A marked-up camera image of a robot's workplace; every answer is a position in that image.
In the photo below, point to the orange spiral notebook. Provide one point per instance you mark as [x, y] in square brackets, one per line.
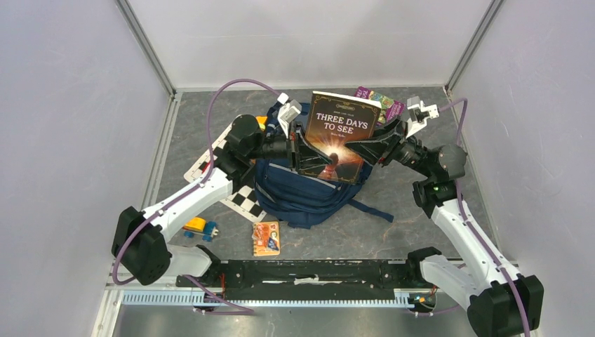
[266, 239]

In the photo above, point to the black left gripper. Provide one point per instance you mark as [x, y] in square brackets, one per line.
[304, 146]

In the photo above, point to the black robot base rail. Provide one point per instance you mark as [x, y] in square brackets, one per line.
[311, 279]

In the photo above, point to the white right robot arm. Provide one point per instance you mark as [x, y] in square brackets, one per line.
[498, 299]

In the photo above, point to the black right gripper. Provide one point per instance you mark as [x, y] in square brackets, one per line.
[374, 151]

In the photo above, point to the orange yellow wedge block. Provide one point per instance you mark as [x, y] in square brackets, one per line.
[262, 121]

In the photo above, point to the purple green paperback book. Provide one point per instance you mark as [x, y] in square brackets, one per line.
[390, 108]

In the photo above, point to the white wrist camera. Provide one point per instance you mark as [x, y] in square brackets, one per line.
[418, 114]
[288, 111]

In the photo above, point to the navy blue student backpack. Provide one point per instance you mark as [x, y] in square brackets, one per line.
[304, 201]

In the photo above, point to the black white chessboard mat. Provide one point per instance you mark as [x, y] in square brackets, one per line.
[243, 198]

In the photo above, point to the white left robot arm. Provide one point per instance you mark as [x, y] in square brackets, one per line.
[140, 245]

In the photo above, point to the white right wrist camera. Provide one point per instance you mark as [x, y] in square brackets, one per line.
[418, 114]

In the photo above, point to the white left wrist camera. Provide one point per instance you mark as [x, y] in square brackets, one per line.
[288, 111]

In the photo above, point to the sunset cover paperback book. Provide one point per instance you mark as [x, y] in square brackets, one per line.
[334, 120]

